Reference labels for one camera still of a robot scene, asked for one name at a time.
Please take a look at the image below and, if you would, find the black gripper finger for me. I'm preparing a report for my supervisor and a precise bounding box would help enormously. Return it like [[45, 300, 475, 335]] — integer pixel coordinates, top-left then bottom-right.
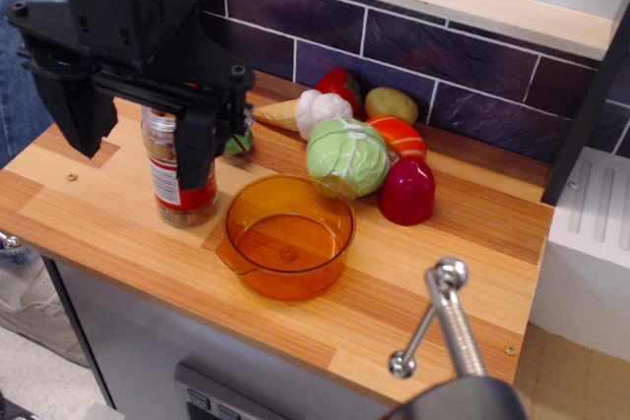
[[174, 108, 217, 190], [30, 63, 118, 158]]

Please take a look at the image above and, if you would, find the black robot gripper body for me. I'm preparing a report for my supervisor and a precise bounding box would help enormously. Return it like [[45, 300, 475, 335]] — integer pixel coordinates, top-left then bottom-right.
[[4, 0, 255, 141]]

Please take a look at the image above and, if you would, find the clear almond jar red label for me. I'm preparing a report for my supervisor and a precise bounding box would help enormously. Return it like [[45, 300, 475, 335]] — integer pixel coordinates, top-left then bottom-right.
[[141, 106, 219, 228]]

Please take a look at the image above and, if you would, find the orange transparent plastic pot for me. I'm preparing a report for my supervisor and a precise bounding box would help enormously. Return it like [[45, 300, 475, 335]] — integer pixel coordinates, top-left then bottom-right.
[[217, 174, 356, 301]]

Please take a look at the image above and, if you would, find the red green toy strawberry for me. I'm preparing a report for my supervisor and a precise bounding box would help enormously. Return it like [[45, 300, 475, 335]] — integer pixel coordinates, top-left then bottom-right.
[[224, 130, 254, 156]]

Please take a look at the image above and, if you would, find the beige toy ice cream cone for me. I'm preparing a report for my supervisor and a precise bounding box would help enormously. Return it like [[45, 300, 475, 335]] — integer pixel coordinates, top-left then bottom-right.
[[253, 98, 299, 131]]

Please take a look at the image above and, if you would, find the person in blue jeans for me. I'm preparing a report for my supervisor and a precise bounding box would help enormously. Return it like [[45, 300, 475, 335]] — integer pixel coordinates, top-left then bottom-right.
[[1, 0, 63, 165]]

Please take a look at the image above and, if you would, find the white toy garlic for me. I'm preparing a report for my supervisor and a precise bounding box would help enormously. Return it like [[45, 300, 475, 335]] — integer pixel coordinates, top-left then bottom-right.
[[296, 90, 353, 140]]

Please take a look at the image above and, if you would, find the small silver knob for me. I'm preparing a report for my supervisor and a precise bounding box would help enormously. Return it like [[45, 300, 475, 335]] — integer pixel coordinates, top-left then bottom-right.
[[0, 232, 21, 251]]

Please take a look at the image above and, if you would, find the red toy bell pepper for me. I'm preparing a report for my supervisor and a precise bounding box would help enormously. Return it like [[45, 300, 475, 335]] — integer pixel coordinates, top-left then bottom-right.
[[314, 68, 363, 113]]

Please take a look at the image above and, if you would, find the green toy cabbage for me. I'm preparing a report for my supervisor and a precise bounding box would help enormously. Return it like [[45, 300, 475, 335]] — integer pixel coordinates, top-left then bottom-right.
[[306, 118, 390, 198]]

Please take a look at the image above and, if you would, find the yellow toy potato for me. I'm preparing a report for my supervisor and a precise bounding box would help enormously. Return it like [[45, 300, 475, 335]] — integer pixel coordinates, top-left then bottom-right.
[[364, 87, 419, 125]]

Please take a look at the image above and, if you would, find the orange toy salmon piece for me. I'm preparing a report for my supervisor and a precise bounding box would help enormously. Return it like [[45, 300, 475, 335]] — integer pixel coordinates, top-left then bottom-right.
[[366, 115, 427, 165]]

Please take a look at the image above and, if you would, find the dark red toy cup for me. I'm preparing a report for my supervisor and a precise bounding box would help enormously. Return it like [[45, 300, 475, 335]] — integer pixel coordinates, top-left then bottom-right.
[[378, 157, 436, 226]]

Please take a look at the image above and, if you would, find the grey control panel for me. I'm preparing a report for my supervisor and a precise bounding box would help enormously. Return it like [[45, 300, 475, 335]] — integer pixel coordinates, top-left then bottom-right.
[[173, 363, 284, 420]]

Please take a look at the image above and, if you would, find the black metal post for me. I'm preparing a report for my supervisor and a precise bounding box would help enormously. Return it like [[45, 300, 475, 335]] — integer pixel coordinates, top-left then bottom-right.
[[540, 0, 629, 206]]

